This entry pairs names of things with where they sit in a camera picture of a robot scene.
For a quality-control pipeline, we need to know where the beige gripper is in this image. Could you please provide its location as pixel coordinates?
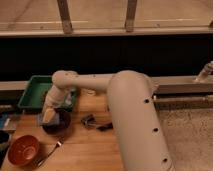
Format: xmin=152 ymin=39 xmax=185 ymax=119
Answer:
xmin=42 ymin=85 xmax=68 ymax=113

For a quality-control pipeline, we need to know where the blue yellow sponge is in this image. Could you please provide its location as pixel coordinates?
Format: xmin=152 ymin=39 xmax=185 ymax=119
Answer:
xmin=37 ymin=109 xmax=60 ymax=126

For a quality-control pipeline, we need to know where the dark purple bowl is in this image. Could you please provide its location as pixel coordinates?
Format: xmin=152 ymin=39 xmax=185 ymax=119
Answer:
xmin=43 ymin=110 xmax=71 ymax=135

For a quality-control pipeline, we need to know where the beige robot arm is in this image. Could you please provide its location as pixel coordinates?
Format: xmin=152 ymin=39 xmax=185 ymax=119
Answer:
xmin=42 ymin=70 xmax=175 ymax=171

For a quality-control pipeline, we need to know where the orange bowl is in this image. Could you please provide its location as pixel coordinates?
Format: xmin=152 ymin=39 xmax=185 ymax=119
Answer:
xmin=8 ymin=135 xmax=40 ymax=166

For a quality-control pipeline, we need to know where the green plastic tray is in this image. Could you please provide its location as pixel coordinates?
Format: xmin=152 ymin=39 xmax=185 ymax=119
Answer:
xmin=17 ymin=74 xmax=79 ymax=112

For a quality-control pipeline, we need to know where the black metal clip object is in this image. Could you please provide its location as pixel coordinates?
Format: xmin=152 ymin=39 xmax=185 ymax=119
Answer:
xmin=81 ymin=114 xmax=113 ymax=131

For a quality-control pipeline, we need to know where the metal fork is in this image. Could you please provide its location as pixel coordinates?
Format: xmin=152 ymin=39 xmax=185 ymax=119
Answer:
xmin=37 ymin=141 xmax=63 ymax=167

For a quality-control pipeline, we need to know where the blue object at left edge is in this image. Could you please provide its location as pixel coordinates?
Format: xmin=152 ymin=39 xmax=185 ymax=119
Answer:
xmin=0 ymin=114 xmax=20 ymax=131

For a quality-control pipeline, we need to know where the white pipe fitting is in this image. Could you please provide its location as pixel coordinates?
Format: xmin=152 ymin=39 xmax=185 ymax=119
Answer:
xmin=195 ymin=61 xmax=213 ymax=83

